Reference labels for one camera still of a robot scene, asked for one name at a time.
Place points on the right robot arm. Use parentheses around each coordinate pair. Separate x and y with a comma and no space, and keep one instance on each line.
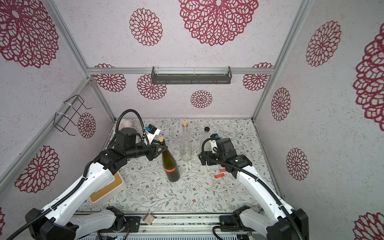
(280,221)

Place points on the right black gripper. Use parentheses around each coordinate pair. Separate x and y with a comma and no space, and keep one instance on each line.
(203,159)

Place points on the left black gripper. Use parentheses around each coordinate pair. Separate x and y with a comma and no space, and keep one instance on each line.
(153,150)

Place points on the dark green wine bottle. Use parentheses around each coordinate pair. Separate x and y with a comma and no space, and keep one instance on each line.
(170,166)

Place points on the white plush toy pink shirt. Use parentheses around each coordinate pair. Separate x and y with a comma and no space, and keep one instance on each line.
(125,123)

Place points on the tall clear corked bottle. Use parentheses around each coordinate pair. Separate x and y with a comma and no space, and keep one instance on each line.
(186,144)

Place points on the clear bottle with red label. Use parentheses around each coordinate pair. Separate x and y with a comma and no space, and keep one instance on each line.
(203,136)

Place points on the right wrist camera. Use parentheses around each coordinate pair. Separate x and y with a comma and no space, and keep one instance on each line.
(213,143)

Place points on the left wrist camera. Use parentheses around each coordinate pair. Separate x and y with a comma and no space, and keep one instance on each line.
(151,132)

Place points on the small wooden block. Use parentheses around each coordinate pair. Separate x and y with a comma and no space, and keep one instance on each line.
(149,219)

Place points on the black wall shelf rack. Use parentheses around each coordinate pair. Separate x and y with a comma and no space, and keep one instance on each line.
(191,76)

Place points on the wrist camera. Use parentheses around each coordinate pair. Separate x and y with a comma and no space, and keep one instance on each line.
(213,143)
(151,132)

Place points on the red peeled label sticker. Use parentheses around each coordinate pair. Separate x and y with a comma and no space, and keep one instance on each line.
(219,175)

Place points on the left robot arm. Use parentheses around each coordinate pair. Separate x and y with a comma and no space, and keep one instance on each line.
(56,221)

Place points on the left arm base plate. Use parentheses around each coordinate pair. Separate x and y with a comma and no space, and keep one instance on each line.
(125,225)

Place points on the black wire wall basket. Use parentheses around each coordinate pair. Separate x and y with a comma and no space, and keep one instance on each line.
(63,118)

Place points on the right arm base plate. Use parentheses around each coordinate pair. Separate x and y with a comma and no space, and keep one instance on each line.
(231,223)

